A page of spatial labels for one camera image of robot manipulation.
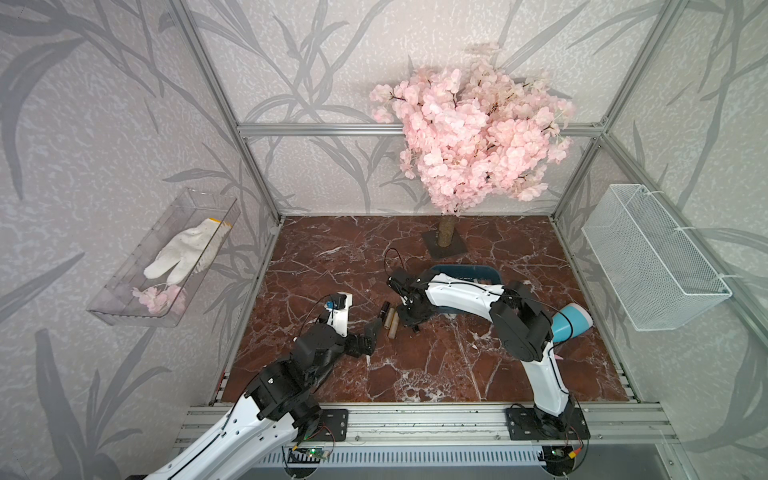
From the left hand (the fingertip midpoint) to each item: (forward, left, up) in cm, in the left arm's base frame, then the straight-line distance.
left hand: (367, 319), depth 72 cm
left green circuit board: (-25, +11, -18) cm, 33 cm away
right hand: (+9, -11, -19) cm, 23 cm away
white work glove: (+10, +41, +14) cm, 44 cm away
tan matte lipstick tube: (+6, -6, -17) cm, 19 cm away
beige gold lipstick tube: (+8, -5, -17) cm, 20 cm away
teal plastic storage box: (+26, -35, -18) cm, 47 cm away
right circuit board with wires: (-27, -47, -19) cm, 57 cm away
